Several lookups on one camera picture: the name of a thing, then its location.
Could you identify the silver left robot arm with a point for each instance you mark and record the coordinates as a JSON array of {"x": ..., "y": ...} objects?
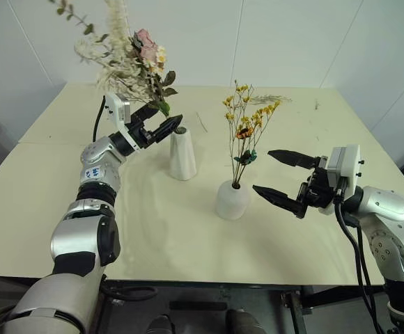
[{"x": 94, "y": 195}]

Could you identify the yellow dried flower bouquet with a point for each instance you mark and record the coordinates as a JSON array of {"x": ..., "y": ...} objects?
[{"x": 247, "y": 132}]

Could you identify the small dry plant scrap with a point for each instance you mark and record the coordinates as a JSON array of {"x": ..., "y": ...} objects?
[{"x": 316, "y": 105}]

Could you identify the loose dry twig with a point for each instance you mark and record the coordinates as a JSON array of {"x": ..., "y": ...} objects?
[{"x": 202, "y": 121}]

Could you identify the dark rounded shape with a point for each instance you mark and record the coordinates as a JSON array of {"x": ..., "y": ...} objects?
[
  {"x": 159, "y": 325},
  {"x": 241, "y": 321}
]

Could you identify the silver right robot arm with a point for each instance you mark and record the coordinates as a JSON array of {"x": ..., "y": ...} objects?
[{"x": 390, "y": 212}]

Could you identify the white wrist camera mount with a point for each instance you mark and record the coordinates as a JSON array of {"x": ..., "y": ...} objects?
[
  {"x": 348, "y": 163},
  {"x": 116, "y": 108}
]

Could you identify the dried bouquet with pink rose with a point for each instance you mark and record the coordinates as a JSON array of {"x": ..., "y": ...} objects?
[{"x": 136, "y": 66}]

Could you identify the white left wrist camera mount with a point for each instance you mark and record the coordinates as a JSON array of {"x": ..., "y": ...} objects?
[{"x": 116, "y": 108}]

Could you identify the round squat white vase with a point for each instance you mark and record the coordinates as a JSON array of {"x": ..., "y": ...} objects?
[{"x": 232, "y": 202}]

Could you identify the tall tapered white vase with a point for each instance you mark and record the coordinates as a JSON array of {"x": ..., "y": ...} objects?
[{"x": 182, "y": 156}]

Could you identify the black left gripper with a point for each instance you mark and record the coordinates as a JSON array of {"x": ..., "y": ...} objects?
[{"x": 140, "y": 134}]

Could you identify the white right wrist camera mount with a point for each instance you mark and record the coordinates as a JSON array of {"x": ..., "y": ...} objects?
[{"x": 348, "y": 163}]

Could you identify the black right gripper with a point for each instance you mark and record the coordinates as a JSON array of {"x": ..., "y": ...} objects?
[{"x": 318, "y": 189}]

